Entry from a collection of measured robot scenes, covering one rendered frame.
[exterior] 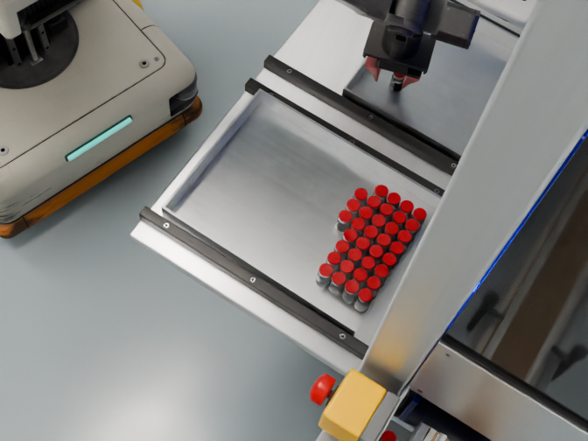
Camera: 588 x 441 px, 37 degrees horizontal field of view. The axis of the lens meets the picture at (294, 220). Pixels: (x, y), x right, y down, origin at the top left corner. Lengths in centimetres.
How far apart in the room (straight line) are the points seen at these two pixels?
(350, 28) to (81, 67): 89
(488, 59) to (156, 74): 94
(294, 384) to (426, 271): 137
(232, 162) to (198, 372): 89
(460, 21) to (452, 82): 26
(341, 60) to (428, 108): 17
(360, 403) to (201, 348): 112
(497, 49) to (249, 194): 51
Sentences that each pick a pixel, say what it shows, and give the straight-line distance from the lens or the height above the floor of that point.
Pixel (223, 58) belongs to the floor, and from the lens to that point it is 259.
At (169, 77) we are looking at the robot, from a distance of 223.
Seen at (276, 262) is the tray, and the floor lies 88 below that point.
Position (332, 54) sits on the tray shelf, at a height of 88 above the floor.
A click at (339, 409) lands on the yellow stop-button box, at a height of 103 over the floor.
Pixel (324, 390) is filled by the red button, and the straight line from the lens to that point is 114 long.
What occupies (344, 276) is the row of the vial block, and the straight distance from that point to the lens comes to 128.
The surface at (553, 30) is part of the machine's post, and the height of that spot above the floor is 171.
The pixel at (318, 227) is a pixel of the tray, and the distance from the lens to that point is 136.
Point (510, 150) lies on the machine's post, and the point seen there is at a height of 159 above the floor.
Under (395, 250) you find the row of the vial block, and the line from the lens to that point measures 131.
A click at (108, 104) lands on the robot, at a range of 219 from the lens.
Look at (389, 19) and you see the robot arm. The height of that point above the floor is 117.
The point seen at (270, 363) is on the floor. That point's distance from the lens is 220.
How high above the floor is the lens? 211
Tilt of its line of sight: 64 degrees down
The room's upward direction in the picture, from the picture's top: 9 degrees clockwise
